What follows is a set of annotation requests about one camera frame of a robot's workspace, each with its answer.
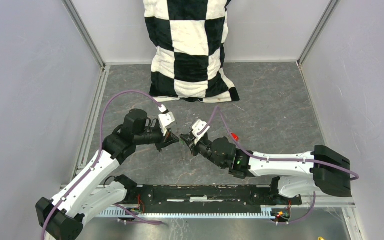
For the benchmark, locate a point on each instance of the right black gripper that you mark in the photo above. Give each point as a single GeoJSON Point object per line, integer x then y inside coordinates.
{"type": "Point", "coordinates": [189, 138]}

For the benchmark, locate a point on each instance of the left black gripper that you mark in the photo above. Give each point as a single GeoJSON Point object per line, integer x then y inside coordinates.
{"type": "Point", "coordinates": [166, 142]}

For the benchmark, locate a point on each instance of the large metal keyring plate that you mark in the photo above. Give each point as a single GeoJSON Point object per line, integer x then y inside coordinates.
{"type": "Point", "coordinates": [181, 153]}

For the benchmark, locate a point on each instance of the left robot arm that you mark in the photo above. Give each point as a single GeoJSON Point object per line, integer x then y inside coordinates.
{"type": "Point", "coordinates": [66, 213]}

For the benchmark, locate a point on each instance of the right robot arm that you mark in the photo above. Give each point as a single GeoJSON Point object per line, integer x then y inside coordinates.
{"type": "Point", "coordinates": [321, 170]}

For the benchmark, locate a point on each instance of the red tag key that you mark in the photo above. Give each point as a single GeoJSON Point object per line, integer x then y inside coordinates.
{"type": "Point", "coordinates": [235, 137]}

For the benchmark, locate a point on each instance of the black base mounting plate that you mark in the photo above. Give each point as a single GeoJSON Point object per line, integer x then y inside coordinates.
{"type": "Point", "coordinates": [206, 199]}

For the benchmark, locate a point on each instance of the black white checkered blanket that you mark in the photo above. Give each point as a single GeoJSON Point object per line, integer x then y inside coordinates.
{"type": "Point", "coordinates": [189, 37]}

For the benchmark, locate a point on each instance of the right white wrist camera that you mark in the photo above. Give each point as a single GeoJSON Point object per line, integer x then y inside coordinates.
{"type": "Point", "coordinates": [198, 129]}

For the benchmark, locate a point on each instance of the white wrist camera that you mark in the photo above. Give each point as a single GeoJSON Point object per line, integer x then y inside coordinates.
{"type": "Point", "coordinates": [198, 129]}
{"type": "Point", "coordinates": [165, 119]}

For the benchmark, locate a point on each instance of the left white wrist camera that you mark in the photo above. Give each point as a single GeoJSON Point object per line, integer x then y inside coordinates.
{"type": "Point", "coordinates": [165, 119]}

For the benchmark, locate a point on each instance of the grey slotted cable duct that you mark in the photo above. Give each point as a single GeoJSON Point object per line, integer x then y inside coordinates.
{"type": "Point", "coordinates": [116, 212]}

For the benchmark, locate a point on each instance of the aluminium frame rail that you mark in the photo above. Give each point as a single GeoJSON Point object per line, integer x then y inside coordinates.
{"type": "Point", "coordinates": [327, 201]}

